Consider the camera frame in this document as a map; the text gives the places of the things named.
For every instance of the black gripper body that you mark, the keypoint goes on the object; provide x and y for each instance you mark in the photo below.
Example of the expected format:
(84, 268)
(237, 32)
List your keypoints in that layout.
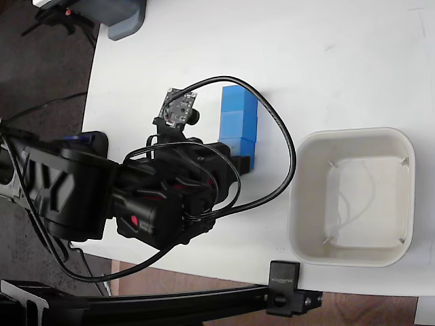
(217, 163)

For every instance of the blue cube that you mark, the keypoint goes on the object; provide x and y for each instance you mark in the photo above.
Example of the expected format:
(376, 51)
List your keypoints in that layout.
(243, 146)
(232, 125)
(234, 98)

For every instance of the white square plastic bin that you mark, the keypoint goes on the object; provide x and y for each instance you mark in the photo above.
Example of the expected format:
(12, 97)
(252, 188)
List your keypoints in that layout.
(360, 193)

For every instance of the black table clamp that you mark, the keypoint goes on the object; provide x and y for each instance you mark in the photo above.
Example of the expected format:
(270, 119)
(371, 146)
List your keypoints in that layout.
(283, 288)

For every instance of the black aluminium extrusion bar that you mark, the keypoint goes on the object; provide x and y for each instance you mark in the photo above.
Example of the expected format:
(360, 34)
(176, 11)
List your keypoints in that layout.
(153, 305)

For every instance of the gray monitor stand base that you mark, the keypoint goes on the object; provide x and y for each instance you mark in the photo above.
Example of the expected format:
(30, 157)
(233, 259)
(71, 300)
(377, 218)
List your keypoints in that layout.
(119, 17)

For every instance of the black tripod with red light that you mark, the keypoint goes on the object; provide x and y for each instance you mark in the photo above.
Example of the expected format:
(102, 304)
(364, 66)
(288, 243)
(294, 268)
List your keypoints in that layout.
(51, 18)

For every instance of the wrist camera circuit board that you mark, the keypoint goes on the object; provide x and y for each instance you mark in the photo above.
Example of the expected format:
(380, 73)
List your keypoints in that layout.
(178, 108)

